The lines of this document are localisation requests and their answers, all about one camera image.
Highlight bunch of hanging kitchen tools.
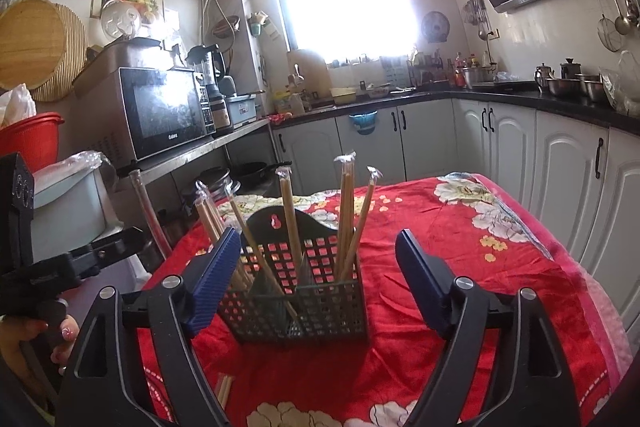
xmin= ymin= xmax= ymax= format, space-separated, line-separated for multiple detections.
xmin=462 ymin=0 xmax=494 ymax=42

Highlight wooden cutting board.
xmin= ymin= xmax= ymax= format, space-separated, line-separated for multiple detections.
xmin=287 ymin=49 xmax=332 ymax=104

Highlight small wall fan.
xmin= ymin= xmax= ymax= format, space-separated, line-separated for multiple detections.
xmin=421 ymin=11 xmax=451 ymax=44

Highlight dark glass jar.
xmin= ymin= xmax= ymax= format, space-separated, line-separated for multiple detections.
xmin=207 ymin=84 xmax=233 ymax=132

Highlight black countertop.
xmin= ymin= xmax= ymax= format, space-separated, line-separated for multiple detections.
xmin=270 ymin=79 xmax=640 ymax=130

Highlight dark green perforated utensil caddy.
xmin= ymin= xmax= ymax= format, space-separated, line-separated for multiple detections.
xmin=216 ymin=207 xmax=371 ymax=345

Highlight steel box appliance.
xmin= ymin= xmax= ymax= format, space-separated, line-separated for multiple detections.
xmin=74 ymin=38 xmax=172 ymax=84

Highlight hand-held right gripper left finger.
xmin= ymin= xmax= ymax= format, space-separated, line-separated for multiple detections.
xmin=55 ymin=227 xmax=242 ymax=427

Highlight hanging wire strainer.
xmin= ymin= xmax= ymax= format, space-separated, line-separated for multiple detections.
xmin=597 ymin=14 xmax=624 ymax=54

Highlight wooden chopstick pair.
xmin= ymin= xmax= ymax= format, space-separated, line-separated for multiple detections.
xmin=202 ymin=194 xmax=255 ymax=290
xmin=224 ymin=181 xmax=301 ymax=322
xmin=195 ymin=181 xmax=246 ymax=288
xmin=276 ymin=164 xmax=301 ymax=293
xmin=341 ymin=165 xmax=383 ymax=280
xmin=129 ymin=168 xmax=173 ymax=260
xmin=214 ymin=373 xmax=237 ymax=408
xmin=332 ymin=152 xmax=358 ymax=280

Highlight round bamboo trays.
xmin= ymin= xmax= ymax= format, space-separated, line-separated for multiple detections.
xmin=0 ymin=0 xmax=89 ymax=104

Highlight row of condiment bottles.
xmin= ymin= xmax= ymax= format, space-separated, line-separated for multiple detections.
xmin=446 ymin=52 xmax=493 ymax=88

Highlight red floral blanket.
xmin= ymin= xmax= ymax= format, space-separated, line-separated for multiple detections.
xmin=135 ymin=174 xmax=626 ymax=427

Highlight metal shelf table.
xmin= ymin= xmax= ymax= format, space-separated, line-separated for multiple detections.
xmin=112 ymin=117 xmax=273 ymax=208

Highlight person's left hand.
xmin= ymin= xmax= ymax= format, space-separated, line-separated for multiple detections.
xmin=0 ymin=313 xmax=80 ymax=380

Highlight black frying pan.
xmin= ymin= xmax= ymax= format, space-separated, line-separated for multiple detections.
xmin=232 ymin=162 xmax=269 ymax=188

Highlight steel mixing bowls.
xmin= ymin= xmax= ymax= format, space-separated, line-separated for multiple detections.
xmin=545 ymin=58 xmax=608 ymax=104

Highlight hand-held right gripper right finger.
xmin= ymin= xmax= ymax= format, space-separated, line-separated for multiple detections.
xmin=395 ymin=229 xmax=583 ymax=427

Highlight clear plastic bag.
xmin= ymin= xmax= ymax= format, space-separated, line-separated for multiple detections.
xmin=60 ymin=150 xmax=103 ymax=172

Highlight small steel kettle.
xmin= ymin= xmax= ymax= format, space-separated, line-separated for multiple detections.
xmin=535 ymin=63 xmax=557 ymax=91

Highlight lidded steel pot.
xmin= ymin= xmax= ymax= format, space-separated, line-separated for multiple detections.
xmin=182 ymin=167 xmax=236 ymax=208

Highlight black blender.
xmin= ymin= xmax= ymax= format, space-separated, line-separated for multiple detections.
xmin=186 ymin=44 xmax=226 ymax=88

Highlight white plastic bag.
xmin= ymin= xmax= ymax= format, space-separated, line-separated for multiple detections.
xmin=0 ymin=83 xmax=39 ymax=128

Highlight white lower cabinets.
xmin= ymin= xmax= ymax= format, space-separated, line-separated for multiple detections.
xmin=272 ymin=97 xmax=640 ymax=338

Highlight blue hanging bin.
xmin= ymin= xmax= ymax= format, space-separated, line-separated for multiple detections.
xmin=348 ymin=109 xmax=379 ymax=136

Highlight light blue plastic bin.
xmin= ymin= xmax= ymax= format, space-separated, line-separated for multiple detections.
xmin=30 ymin=152 xmax=126 ymax=248

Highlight hanging dark wok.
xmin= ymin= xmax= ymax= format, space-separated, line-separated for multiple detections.
xmin=212 ymin=14 xmax=242 ymax=52

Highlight silver microwave oven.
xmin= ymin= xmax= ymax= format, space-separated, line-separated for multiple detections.
xmin=75 ymin=67 xmax=216 ymax=164

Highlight crumpled clear plastic bags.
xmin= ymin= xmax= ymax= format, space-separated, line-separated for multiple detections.
xmin=599 ymin=51 xmax=640 ymax=116

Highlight black dish rack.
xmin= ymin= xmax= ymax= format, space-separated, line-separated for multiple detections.
xmin=406 ymin=57 xmax=448 ymax=88

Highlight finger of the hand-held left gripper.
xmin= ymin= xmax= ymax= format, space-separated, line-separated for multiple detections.
xmin=70 ymin=227 xmax=147 ymax=283

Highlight red plastic basket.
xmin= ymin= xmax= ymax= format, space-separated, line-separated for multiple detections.
xmin=0 ymin=112 xmax=66 ymax=172

